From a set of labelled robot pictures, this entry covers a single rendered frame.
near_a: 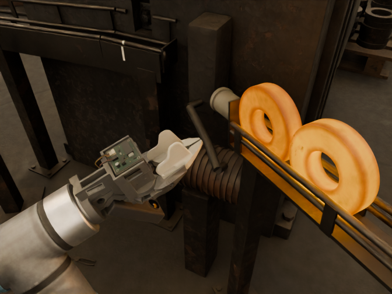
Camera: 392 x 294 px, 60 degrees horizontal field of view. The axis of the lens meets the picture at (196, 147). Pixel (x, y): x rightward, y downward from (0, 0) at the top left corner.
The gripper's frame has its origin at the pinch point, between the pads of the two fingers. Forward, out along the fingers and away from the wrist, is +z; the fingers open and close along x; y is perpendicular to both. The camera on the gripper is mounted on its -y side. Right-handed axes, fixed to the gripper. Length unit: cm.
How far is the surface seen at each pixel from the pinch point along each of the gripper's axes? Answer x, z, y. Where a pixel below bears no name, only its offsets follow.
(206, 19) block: 30.1, 20.7, 2.4
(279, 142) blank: -5.0, 13.1, -5.0
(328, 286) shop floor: -11, 20, -82
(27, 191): 80, -58, -55
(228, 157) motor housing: 11.0, 8.5, -21.6
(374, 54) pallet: 83, 144, -107
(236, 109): 7.9, 12.5, -5.7
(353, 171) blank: -19.7, 14.9, 0.3
